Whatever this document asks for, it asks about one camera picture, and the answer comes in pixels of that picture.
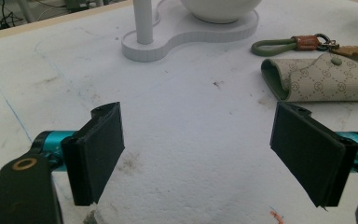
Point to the white stand with post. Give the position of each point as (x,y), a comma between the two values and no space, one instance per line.
(180,31)

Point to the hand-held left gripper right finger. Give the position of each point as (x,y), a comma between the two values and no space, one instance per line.
(310,152)

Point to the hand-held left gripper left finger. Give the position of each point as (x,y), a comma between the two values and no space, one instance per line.
(93,155)

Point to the beige patterned key pouch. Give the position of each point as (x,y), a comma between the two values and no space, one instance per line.
(323,81)

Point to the white bowl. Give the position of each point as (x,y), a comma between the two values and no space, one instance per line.
(220,9)

